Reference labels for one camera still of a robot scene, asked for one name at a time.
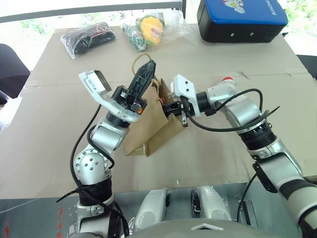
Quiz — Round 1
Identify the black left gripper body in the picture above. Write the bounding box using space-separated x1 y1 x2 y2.
111 85 148 116

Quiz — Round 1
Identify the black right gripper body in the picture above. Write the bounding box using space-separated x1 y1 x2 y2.
173 96 190 127

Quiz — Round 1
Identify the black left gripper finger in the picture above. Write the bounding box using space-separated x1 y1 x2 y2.
137 59 157 101
127 61 151 100

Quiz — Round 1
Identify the brown paper bag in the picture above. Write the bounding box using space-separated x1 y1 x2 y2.
123 52 186 158

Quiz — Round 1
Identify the green yellow plush in plastic bag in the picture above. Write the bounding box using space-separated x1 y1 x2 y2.
120 11 199 53

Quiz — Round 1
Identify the black plush in plastic bag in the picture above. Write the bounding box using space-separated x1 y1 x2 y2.
60 21 117 60

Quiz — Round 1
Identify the brown cardboard table sheet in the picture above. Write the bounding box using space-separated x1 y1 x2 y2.
0 21 317 197

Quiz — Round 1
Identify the silver rounded robot leg cover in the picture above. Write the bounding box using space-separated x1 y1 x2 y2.
190 185 233 222
133 189 172 234

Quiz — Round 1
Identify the blue and black case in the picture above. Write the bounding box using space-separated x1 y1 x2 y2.
196 0 289 44

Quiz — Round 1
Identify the black chair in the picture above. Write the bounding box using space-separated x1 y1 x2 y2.
0 44 31 105

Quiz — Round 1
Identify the grey robot torso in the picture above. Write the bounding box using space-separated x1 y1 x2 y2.
127 218 304 238

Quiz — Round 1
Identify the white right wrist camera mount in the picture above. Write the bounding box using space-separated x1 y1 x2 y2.
170 73 202 117

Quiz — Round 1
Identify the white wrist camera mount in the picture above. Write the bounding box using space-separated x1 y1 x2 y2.
170 73 202 117
78 70 140 123

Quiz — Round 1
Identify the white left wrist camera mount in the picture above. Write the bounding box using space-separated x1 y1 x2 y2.
78 70 140 123

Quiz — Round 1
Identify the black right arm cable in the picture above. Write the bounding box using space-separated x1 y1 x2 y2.
183 88 281 132

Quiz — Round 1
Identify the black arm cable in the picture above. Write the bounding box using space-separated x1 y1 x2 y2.
183 88 281 132
56 104 131 238

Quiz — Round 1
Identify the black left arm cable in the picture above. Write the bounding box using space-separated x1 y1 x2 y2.
56 104 131 238

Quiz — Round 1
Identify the grey metal rail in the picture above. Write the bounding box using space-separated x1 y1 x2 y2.
0 0 187 24

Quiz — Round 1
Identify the thin black body cable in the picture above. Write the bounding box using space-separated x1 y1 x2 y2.
236 173 259 223

